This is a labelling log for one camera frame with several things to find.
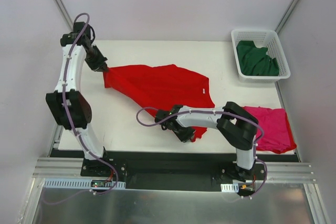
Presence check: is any white plastic basket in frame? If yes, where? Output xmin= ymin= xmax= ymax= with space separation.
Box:
xmin=231 ymin=29 xmax=291 ymax=83

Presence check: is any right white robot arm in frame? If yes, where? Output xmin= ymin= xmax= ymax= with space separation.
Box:
xmin=154 ymin=102 xmax=258 ymax=182

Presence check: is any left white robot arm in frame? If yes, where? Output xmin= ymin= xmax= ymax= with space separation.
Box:
xmin=46 ymin=22 xmax=111 ymax=176

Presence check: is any green t shirt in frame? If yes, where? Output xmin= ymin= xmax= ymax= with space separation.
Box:
xmin=236 ymin=40 xmax=280 ymax=77

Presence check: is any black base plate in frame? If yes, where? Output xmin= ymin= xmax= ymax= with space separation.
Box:
xmin=80 ymin=151 xmax=267 ymax=190

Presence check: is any right white cable duct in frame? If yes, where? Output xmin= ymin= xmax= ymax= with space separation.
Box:
xmin=220 ymin=184 xmax=239 ymax=193

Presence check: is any white cable duct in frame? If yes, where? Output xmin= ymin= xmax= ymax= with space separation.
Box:
xmin=220 ymin=184 xmax=239 ymax=193
xmin=44 ymin=178 xmax=126 ymax=190

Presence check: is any aluminium rail frame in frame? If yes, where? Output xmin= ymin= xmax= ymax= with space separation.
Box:
xmin=30 ymin=65 xmax=330 ymax=223

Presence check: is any left white cable duct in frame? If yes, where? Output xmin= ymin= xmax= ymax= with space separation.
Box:
xmin=44 ymin=178 xmax=126 ymax=190

